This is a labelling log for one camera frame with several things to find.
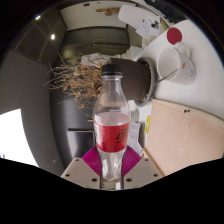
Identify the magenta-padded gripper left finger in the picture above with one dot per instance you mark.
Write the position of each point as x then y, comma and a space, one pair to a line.
78, 171

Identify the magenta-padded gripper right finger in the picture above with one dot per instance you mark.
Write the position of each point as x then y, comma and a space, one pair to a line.
145, 171

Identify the clear red-labelled plastic bottle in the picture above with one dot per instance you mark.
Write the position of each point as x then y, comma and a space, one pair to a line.
111, 133

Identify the printed paper sheet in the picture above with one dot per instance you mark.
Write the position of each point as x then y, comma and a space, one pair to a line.
135, 136

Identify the yellow sticky note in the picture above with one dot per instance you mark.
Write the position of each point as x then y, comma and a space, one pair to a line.
147, 125

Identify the light wooden drawing board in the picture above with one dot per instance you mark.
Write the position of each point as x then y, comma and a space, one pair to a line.
183, 133

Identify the small clear cup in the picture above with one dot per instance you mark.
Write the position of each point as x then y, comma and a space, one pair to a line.
135, 116

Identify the long white ceiling light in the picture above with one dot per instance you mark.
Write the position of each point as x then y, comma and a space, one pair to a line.
16, 136

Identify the small dark screw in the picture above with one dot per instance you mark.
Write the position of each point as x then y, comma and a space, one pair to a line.
186, 110

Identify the grey plant saucer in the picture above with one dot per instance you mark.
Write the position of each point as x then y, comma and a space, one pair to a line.
152, 78

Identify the dried plant in grey pot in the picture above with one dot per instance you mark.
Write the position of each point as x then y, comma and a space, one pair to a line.
133, 78

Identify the thin stick in mug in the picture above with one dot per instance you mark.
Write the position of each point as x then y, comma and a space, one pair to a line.
166, 77

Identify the white ceramic mug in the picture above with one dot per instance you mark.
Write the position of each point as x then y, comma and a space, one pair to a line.
185, 71

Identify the white statue plinth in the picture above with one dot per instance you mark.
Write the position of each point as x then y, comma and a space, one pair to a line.
131, 52

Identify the dark double door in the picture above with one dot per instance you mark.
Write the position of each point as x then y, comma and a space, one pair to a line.
93, 36

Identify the round recessed ceiling light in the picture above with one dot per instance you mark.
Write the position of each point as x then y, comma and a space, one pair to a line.
52, 36
37, 17

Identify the flat round red coaster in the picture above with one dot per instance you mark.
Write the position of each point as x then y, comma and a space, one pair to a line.
174, 35

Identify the stack of white papers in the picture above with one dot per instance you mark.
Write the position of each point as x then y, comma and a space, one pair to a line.
146, 28

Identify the white plastic chair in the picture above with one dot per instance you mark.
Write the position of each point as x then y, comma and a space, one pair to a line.
133, 15

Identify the wooden mannequin figure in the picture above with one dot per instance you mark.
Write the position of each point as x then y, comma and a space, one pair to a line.
108, 11

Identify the black wall screen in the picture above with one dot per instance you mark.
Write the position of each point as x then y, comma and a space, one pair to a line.
80, 143

